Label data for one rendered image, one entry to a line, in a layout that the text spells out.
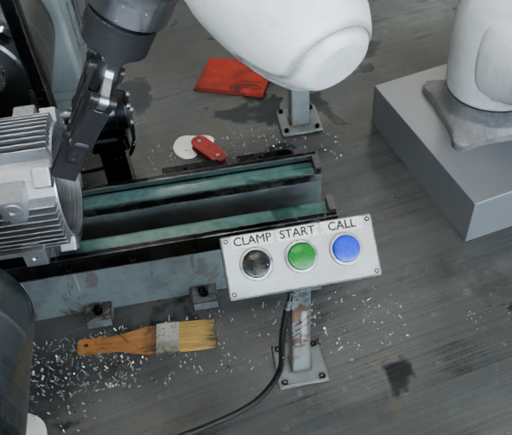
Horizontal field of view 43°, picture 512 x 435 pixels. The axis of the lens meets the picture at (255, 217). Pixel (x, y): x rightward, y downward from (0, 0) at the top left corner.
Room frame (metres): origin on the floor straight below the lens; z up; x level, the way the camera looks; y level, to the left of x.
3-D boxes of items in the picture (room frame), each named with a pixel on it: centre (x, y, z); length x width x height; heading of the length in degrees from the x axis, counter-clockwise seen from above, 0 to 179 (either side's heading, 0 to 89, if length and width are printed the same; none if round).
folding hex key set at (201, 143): (0.93, 0.08, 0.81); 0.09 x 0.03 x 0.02; 38
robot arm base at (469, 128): (0.90, -0.42, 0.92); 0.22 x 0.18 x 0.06; 5
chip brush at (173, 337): (0.53, 0.17, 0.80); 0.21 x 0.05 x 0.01; 91
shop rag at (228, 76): (1.17, 0.02, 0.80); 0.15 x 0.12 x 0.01; 72
